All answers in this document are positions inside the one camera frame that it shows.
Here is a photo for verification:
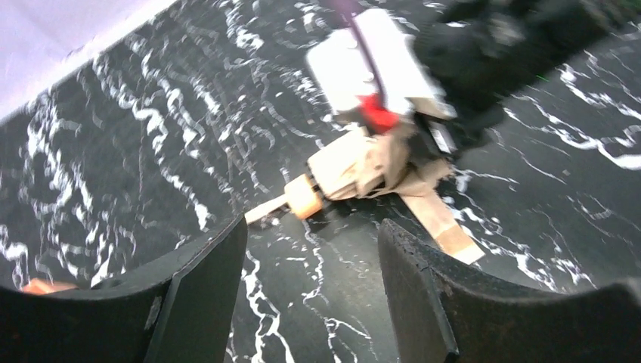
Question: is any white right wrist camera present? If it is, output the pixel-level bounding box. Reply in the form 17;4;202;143
306;8;457;133

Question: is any orange plastic file organizer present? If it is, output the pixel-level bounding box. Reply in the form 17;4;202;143
20;278;77;295

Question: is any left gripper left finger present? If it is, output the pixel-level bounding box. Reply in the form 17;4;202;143
1;216;247;362

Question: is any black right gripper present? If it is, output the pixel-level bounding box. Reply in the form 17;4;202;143
413;1;627;156

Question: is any beige and black folding umbrella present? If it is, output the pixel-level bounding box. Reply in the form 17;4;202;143
245;128;484;264

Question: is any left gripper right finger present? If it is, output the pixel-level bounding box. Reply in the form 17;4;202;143
378;219;640;362

